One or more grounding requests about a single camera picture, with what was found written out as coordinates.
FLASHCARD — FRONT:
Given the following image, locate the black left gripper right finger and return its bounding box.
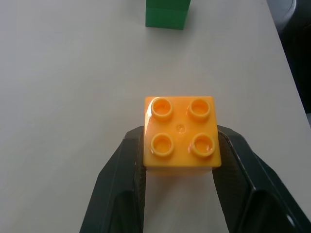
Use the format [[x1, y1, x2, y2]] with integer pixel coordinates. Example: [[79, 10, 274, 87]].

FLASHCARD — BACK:
[[211, 124, 311, 233]]

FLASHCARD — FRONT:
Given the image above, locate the green building block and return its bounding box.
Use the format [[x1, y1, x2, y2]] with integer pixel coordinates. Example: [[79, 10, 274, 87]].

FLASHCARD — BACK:
[[145, 0, 191, 31]]

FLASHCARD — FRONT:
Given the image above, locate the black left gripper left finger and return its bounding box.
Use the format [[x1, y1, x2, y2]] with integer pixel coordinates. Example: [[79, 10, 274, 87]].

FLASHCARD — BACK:
[[79, 125, 149, 233]]

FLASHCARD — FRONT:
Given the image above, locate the dark rounded object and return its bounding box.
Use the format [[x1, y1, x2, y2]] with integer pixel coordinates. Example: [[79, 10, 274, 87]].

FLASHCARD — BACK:
[[266, 0, 311, 127]]

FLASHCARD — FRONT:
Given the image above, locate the orange studded building block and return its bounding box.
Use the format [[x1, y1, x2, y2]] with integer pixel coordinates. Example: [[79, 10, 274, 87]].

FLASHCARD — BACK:
[[142, 96, 222, 176]]

